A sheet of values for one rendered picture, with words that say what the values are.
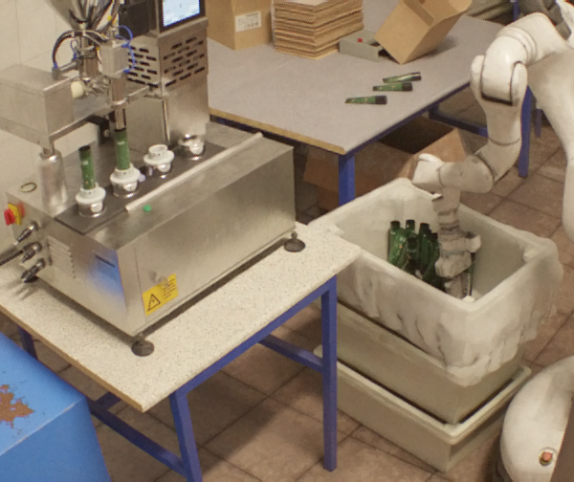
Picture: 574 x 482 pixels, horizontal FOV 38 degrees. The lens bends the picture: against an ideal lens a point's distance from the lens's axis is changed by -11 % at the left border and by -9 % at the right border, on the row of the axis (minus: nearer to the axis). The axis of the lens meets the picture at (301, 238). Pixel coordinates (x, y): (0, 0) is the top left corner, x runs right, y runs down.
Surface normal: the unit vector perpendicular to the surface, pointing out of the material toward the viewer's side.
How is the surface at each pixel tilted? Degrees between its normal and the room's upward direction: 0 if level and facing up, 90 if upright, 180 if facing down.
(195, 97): 90
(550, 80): 94
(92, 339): 0
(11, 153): 90
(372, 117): 0
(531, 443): 33
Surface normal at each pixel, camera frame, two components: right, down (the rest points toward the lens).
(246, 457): -0.04, -0.85
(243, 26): 0.53, 0.43
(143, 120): -0.63, 0.43
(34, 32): 0.77, 0.31
